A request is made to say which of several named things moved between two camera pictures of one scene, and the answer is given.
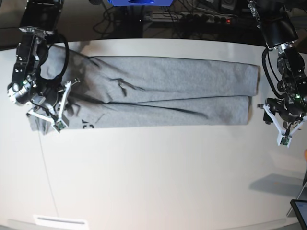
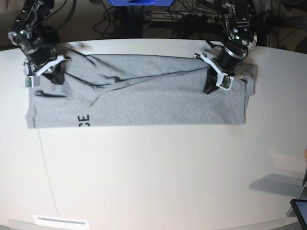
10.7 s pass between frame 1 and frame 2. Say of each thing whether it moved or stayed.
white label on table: stayed
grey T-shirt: stayed
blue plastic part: stayed
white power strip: stayed
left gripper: moved
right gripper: moved
